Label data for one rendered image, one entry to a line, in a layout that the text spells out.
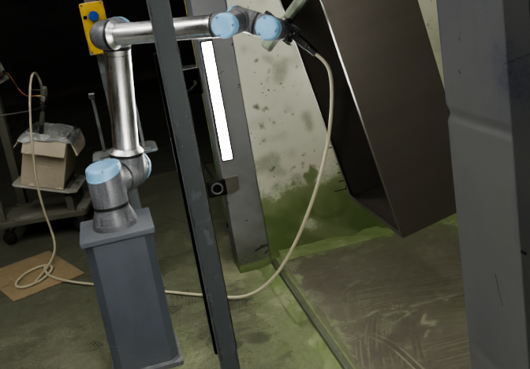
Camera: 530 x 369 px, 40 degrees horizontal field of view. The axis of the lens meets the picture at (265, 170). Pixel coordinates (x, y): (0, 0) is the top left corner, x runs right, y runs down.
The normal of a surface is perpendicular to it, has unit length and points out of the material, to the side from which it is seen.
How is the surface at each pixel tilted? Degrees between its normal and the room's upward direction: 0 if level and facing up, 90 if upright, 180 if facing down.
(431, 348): 0
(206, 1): 90
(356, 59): 91
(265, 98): 90
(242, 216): 90
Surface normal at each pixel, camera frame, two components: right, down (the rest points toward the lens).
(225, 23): -0.26, 0.31
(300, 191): 0.23, 0.23
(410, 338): -0.16, -0.95
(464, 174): -0.96, 0.22
